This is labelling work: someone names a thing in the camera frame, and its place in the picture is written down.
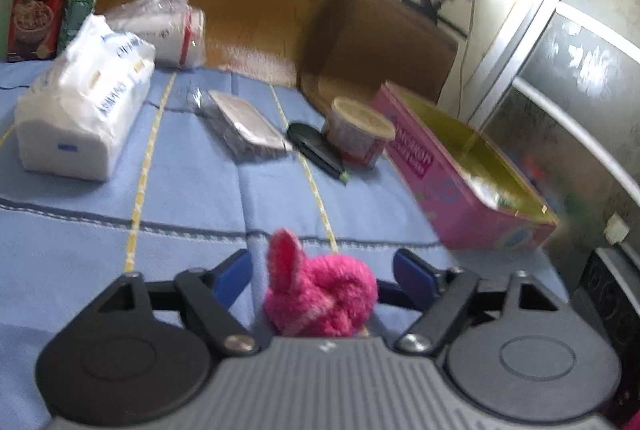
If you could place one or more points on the green bottle with white cap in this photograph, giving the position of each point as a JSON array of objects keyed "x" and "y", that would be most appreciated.
[{"x": 80, "y": 10}]

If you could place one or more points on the black oval plastic object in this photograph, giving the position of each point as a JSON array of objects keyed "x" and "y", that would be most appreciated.
[{"x": 315, "y": 145}]

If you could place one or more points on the black speaker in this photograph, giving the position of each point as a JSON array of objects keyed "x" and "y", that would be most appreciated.
[{"x": 610, "y": 300}]

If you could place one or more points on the brown chair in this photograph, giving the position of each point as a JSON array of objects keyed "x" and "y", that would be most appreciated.
[{"x": 380, "y": 40}]

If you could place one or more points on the white window frame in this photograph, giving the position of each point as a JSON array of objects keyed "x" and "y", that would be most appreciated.
[{"x": 540, "y": 10}]

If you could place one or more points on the plastic bag of paper cups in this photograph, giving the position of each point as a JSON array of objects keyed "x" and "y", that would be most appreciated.
[{"x": 160, "y": 30}]

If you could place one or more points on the pink fluffy sock ball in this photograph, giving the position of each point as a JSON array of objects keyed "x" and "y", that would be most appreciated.
[{"x": 320, "y": 295}]

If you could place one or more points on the pink tin box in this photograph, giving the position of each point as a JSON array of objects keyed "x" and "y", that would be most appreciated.
[{"x": 450, "y": 205}]

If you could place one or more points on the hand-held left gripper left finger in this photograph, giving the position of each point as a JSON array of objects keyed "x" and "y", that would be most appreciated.
[{"x": 237, "y": 275}]

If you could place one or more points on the clear-wrapped white packet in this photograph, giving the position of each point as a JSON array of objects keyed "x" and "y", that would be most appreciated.
[{"x": 245, "y": 123}]

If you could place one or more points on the round tub with lid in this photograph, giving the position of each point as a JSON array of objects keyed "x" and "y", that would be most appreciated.
[{"x": 357, "y": 130}]

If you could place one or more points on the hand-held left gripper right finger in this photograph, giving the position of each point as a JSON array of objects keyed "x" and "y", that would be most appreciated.
[{"x": 415, "y": 272}]

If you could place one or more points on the black tape cross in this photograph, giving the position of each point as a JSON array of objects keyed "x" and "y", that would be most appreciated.
[{"x": 430, "y": 8}]

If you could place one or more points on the white tissue pack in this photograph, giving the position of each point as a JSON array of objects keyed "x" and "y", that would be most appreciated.
[{"x": 80, "y": 110}]

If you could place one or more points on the blue tablecloth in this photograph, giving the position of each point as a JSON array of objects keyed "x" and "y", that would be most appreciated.
[{"x": 200, "y": 210}]

